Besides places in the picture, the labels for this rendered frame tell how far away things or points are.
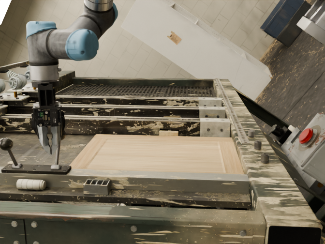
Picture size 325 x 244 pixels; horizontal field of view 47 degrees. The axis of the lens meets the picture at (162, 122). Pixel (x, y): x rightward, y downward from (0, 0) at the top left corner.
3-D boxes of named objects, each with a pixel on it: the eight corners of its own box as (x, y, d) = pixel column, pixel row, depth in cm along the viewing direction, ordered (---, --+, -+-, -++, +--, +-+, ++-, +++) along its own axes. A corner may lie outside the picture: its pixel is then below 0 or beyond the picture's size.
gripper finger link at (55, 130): (51, 160, 103) (48, 127, 100) (51, 152, 108) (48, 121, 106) (62, 159, 103) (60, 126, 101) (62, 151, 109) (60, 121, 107)
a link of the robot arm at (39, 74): (29, 63, 102) (60, 62, 104) (31, 80, 103) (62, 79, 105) (27, 66, 95) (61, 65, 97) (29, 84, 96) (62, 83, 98)
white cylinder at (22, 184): (16, 190, 109) (43, 191, 108) (15, 181, 108) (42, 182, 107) (21, 186, 111) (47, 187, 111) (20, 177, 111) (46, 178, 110)
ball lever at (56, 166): (59, 171, 110) (64, 127, 113) (47, 170, 110) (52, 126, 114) (64, 173, 114) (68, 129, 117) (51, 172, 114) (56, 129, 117)
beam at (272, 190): (318, 270, 83) (324, 226, 80) (263, 267, 84) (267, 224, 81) (228, 92, 296) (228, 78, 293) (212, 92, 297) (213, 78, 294)
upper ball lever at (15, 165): (22, 174, 112) (7, 144, 103) (10, 174, 113) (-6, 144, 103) (26, 164, 115) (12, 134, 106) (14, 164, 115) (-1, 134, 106)
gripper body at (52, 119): (33, 130, 98) (29, 84, 95) (34, 122, 106) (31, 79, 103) (63, 128, 100) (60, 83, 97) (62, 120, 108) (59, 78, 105)
